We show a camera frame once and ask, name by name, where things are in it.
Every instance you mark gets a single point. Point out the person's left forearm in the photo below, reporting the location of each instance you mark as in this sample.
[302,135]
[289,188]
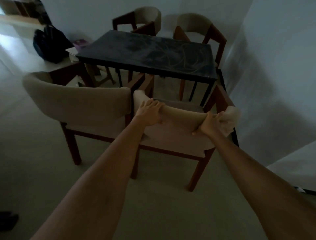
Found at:
[98,188]

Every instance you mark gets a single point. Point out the circle-pattern placemat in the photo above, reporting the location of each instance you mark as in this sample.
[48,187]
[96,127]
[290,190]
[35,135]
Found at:
[72,53]

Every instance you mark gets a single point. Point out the purple plastic basket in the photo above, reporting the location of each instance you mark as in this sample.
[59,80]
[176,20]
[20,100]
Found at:
[81,44]

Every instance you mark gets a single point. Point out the person's left hand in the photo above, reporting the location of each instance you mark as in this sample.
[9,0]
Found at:
[149,112]

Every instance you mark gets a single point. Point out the beige cushioned wooden chair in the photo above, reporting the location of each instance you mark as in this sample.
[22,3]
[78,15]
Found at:
[148,14]
[185,113]
[79,103]
[195,22]

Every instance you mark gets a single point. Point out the beige plastic stool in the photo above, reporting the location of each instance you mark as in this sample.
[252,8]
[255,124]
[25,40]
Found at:
[98,74]

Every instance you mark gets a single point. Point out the person's right hand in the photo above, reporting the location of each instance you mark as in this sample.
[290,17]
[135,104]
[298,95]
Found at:
[212,126]

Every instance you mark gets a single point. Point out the black dining table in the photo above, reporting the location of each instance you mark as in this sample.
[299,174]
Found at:
[148,52]

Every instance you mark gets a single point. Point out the person's right forearm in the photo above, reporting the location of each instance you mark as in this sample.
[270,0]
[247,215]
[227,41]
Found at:
[259,188]

